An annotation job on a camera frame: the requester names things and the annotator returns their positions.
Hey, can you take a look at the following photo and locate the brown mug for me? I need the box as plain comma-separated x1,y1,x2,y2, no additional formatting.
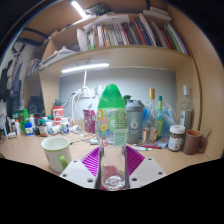
182,129,208,156

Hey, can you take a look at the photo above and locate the small white pill bottle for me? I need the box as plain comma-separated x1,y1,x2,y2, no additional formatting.
60,118,70,135

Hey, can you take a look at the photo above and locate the clear bottle with green top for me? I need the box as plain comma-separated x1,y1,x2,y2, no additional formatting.
95,83,130,192

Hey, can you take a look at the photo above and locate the white bottle with blue label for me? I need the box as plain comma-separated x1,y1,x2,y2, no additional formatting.
24,122,34,137

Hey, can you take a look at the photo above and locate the under-shelf light strip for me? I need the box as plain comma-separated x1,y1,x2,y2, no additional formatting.
60,62,110,74

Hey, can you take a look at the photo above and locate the pink packet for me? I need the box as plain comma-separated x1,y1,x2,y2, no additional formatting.
83,109,98,135

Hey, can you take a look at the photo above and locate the green container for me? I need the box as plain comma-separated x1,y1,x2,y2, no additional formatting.
18,109,30,134

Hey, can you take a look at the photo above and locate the white power strip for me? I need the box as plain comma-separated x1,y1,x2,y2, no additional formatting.
77,87,98,99

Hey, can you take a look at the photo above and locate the dark bottle with red label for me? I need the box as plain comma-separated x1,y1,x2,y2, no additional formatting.
38,118,49,138

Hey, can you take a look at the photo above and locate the brown jar with white lid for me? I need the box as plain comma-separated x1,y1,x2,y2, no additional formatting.
167,124,186,153

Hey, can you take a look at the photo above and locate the white mug with green handle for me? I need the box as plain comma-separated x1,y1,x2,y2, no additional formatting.
40,136,73,173

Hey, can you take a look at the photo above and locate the tall clear glass bottle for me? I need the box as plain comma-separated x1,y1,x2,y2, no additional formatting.
179,85,195,133

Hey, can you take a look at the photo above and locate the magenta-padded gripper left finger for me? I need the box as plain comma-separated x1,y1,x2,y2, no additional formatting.
59,146,102,190

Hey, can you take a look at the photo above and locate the dark green bottle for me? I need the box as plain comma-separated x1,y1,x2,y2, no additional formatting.
122,94,133,106

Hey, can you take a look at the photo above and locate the pink pen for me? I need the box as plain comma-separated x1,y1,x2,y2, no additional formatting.
139,144,161,150

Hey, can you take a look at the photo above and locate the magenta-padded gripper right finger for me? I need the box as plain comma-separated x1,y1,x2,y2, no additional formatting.
124,145,168,190

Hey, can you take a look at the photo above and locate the red and white canister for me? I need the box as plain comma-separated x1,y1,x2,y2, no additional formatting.
52,98,65,127

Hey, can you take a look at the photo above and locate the wooden shelf unit with books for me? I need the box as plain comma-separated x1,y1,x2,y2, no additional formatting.
24,6,194,73

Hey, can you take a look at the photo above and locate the clear bottle with green cap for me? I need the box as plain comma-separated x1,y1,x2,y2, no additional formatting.
155,95,165,141

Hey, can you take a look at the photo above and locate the grey shaker bottle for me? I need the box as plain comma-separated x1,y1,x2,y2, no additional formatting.
125,99,146,145

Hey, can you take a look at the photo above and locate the ceiling tube light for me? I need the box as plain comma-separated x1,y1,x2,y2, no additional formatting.
70,0,88,19

